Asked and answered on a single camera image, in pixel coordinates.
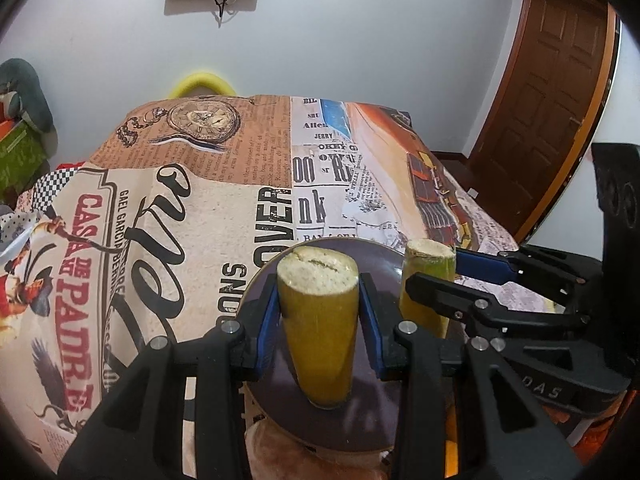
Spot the dark purple plate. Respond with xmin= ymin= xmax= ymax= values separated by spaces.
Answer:
xmin=247 ymin=238 xmax=404 ymax=453

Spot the printed newspaper tablecloth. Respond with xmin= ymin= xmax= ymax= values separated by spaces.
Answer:
xmin=0 ymin=94 xmax=632 ymax=480

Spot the green storage box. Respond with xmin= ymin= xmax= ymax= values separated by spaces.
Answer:
xmin=0 ymin=119 xmax=47 ymax=204

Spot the yellow chair back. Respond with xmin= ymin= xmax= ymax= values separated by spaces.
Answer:
xmin=168 ymin=72 xmax=236 ymax=99

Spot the brown wooden door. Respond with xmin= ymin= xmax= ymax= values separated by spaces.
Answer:
xmin=470 ymin=0 xmax=616 ymax=240

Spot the yellow sugarcane piece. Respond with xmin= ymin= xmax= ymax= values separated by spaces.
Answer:
xmin=399 ymin=238 xmax=456 ymax=338
xmin=277 ymin=245 xmax=359 ymax=408

